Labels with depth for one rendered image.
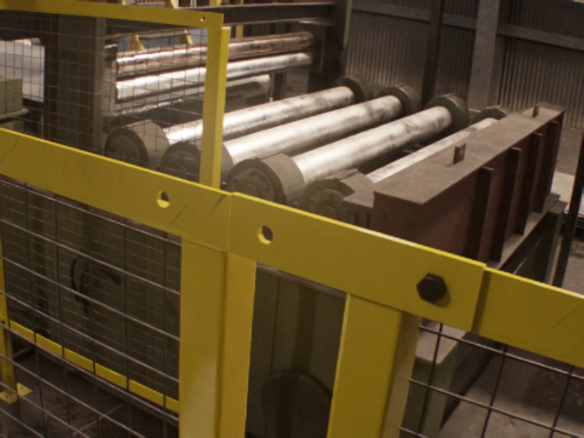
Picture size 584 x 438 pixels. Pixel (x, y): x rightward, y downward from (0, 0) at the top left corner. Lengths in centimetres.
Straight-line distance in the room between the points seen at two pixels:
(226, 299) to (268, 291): 220
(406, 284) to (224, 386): 23
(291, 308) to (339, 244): 227
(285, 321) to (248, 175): 56
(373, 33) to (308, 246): 1192
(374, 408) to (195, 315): 18
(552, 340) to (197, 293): 31
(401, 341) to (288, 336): 231
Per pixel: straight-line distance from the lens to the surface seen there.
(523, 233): 390
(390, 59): 1235
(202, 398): 70
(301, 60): 477
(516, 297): 51
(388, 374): 58
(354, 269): 55
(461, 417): 370
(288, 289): 278
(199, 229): 63
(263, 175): 276
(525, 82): 1163
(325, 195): 263
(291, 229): 56
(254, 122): 383
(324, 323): 276
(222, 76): 228
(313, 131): 368
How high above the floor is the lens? 204
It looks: 21 degrees down
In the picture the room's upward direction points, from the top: 5 degrees clockwise
